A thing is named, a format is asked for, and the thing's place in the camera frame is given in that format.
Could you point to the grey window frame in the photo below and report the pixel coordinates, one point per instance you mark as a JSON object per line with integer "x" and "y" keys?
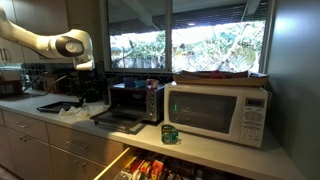
{"x": 168, "y": 36}

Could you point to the black coffee maker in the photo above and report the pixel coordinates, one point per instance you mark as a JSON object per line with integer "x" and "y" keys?
{"x": 98, "y": 90}

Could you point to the white microwave oven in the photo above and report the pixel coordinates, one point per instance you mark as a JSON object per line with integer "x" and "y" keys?
{"x": 216, "y": 113}

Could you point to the red package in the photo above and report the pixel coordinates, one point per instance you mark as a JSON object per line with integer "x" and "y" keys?
{"x": 145, "y": 166}

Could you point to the orange package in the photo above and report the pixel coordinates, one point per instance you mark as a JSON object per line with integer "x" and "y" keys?
{"x": 156, "y": 169}

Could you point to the crumpled white plastic wrap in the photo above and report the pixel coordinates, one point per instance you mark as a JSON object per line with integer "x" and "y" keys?
{"x": 78, "y": 111}

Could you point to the open wooden drawer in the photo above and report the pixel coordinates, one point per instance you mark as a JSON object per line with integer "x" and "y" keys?
{"x": 116, "y": 163}

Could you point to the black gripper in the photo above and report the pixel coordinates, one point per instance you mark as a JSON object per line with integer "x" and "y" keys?
{"x": 85, "y": 79}

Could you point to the teal container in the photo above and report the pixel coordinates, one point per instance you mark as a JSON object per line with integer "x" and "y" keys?
{"x": 140, "y": 84}

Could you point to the green tape dispenser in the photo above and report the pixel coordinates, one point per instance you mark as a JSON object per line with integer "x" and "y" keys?
{"x": 169, "y": 135}

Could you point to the silver toaster oven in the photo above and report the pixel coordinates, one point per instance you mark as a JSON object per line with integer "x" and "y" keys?
{"x": 154, "y": 103}

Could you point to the wooden cabinet door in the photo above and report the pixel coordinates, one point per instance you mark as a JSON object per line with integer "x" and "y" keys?
{"x": 30, "y": 158}

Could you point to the flat cardboard tray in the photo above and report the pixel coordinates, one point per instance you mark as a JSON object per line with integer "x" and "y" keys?
{"x": 220, "y": 81}

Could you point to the brown cardboard box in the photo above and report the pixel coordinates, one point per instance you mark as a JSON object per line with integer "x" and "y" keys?
{"x": 50, "y": 84}

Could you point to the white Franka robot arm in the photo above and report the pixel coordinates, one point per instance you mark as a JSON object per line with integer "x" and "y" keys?
{"x": 36, "y": 41}

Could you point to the small wooden drawer front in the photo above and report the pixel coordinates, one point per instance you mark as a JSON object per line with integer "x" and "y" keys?
{"x": 25, "y": 125}

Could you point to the blue container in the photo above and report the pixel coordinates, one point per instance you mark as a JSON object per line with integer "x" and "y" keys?
{"x": 129, "y": 83}

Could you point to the wide wooden drawer front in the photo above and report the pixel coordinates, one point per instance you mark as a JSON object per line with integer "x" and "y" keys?
{"x": 83, "y": 145}

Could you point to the black baking tray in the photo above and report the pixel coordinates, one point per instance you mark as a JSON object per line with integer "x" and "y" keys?
{"x": 55, "y": 106}

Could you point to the glass toaster oven door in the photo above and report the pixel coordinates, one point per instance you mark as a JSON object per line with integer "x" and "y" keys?
{"x": 118, "y": 120}

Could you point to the red and white packet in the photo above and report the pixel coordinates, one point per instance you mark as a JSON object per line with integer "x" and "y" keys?
{"x": 152, "y": 83}

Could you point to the dark countertop appliance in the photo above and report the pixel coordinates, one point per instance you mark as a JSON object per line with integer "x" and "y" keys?
{"x": 8, "y": 87}

